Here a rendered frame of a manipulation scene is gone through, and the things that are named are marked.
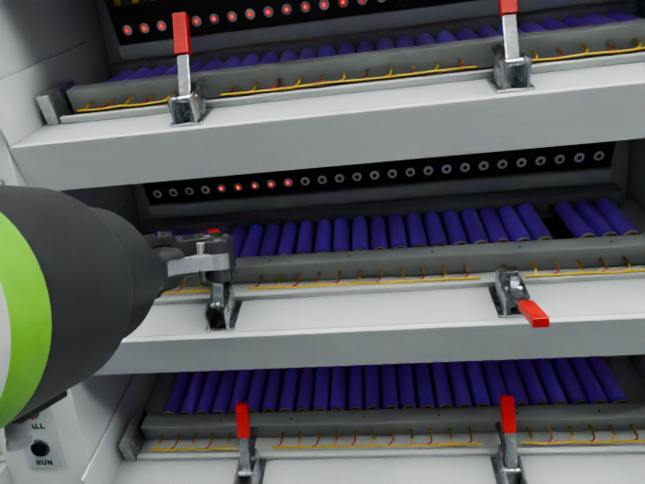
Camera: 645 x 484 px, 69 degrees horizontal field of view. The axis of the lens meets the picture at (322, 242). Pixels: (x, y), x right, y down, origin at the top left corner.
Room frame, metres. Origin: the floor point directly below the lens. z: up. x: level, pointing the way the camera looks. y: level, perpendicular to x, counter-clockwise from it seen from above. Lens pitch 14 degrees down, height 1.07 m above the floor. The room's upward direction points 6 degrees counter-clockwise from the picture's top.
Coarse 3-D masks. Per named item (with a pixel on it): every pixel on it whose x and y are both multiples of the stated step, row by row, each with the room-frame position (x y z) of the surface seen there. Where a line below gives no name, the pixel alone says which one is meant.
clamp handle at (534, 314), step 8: (512, 280) 0.38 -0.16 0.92; (512, 288) 0.38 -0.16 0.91; (512, 296) 0.37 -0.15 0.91; (520, 296) 0.36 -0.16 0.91; (520, 304) 0.34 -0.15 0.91; (528, 304) 0.34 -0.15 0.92; (536, 304) 0.34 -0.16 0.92; (528, 312) 0.33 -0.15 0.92; (536, 312) 0.32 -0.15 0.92; (544, 312) 0.32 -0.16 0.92; (528, 320) 0.32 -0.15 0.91; (536, 320) 0.31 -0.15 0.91; (544, 320) 0.31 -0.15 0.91
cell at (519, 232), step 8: (504, 208) 0.51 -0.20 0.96; (512, 208) 0.51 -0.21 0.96; (504, 216) 0.50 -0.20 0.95; (512, 216) 0.49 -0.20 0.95; (504, 224) 0.49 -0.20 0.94; (512, 224) 0.48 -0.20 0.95; (520, 224) 0.48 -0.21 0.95; (512, 232) 0.47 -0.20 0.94; (520, 232) 0.46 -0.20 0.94; (512, 240) 0.46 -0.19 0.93
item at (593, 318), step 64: (320, 192) 0.56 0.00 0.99; (384, 192) 0.55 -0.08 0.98; (448, 192) 0.54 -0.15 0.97; (640, 192) 0.51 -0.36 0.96; (192, 320) 0.43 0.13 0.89; (256, 320) 0.42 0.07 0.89; (320, 320) 0.41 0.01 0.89; (384, 320) 0.39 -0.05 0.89; (448, 320) 0.38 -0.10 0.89; (512, 320) 0.37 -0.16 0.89; (576, 320) 0.36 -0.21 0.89; (640, 320) 0.36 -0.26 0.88
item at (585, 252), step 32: (256, 256) 0.48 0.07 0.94; (288, 256) 0.47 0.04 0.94; (320, 256) 0.46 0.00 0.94; (352, 256) 0.45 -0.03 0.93; (384, 256) 0.45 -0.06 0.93; (416, 256) 0.44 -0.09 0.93; (448, 256) 0.43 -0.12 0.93; (480, 256) 0.43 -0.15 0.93; (512, 256) 0.43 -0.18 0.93; (544, 256) 0.42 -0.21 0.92; (576, 256) 0.42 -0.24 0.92; (608, 256) 0.42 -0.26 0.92; (640, 256) 0.41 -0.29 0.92; (256, 288) 0.45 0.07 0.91
